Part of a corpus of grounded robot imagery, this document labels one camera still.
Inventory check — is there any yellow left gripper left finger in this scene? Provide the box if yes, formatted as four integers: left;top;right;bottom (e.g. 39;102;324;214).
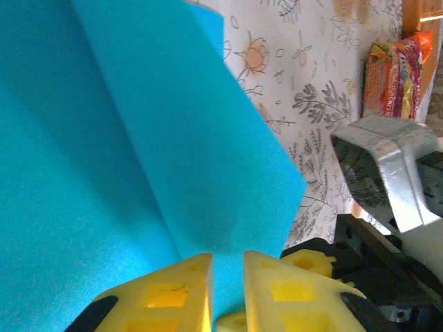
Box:
65;252;213;332

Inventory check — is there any wooden rack base board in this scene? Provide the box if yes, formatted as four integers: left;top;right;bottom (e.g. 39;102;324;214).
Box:
401;0;443;37

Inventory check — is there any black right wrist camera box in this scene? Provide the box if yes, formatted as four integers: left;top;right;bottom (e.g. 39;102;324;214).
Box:
330;113;443;233

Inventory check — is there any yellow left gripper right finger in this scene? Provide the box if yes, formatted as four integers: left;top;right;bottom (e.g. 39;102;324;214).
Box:
244;250;399;332

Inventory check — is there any Fox's fruit candy bag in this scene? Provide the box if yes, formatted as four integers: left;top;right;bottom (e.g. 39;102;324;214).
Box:
361;30;435;120

